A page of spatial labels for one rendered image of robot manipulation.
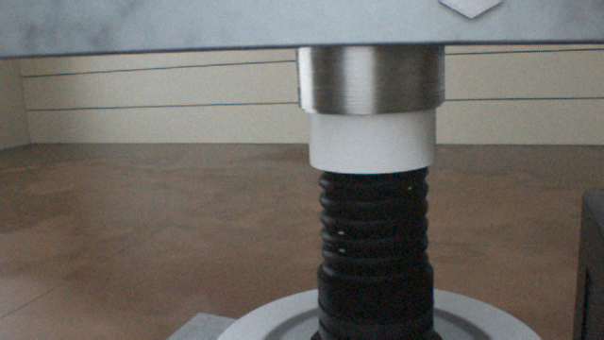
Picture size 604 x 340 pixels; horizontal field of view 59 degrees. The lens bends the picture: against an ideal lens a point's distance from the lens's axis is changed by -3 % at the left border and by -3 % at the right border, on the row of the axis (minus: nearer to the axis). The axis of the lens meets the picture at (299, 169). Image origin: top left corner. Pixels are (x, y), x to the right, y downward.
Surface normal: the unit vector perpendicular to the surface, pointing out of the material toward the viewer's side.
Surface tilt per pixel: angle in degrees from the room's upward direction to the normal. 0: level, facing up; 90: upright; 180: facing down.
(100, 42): 90
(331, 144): 90
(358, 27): 90
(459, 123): 90
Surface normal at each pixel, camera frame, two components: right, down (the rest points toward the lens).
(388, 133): 0.05, 0.20
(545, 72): -0.33, 0.21
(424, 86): 0.60, 0.13
